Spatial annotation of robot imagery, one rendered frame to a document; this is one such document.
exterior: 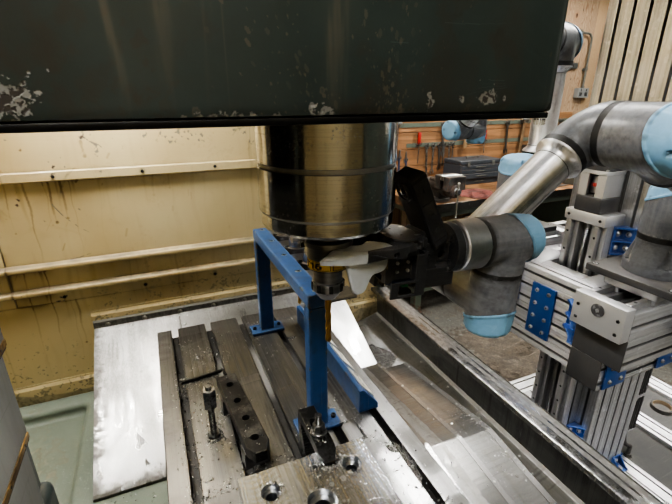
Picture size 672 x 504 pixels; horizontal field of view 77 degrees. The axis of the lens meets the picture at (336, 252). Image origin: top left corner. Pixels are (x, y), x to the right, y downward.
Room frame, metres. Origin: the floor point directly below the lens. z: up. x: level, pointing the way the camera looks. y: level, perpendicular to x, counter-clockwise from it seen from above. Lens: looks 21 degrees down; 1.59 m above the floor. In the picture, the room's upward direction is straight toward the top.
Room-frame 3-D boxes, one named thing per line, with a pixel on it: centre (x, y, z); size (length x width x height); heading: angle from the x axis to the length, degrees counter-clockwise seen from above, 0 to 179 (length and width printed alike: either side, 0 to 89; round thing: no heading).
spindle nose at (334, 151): (0.49, 0.01, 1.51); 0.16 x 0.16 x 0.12
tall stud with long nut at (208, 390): (0.71, 0.26, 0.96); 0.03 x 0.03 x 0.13
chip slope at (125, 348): (1.09, 0.26, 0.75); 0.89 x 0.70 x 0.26; 113
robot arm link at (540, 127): (1.54, -0.73, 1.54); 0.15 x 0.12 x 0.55; 129
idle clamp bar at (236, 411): (0.72, 0.20, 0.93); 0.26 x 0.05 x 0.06; 28
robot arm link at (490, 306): (0.62, -0.24, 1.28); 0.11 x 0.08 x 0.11; 24
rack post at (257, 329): (1.15, 0.22, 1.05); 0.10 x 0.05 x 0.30; 113
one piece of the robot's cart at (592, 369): (1.03, -0.83, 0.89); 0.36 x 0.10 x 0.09; 114
